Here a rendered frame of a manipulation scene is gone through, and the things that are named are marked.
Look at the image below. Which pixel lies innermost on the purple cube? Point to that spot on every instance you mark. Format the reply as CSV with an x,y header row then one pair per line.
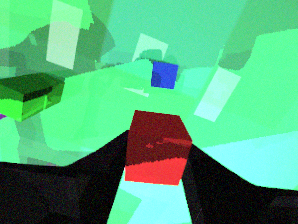
x,y
2,116

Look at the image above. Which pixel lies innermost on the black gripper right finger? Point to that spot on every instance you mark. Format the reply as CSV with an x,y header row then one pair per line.
x,y
217,195

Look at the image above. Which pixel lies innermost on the red block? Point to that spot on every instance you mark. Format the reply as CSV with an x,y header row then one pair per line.
x,y
158,147

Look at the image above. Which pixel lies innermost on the blue block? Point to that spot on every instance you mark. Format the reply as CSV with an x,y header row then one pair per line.
x,y
164,75

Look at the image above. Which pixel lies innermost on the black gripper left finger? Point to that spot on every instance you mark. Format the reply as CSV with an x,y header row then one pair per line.
x,y
84,191

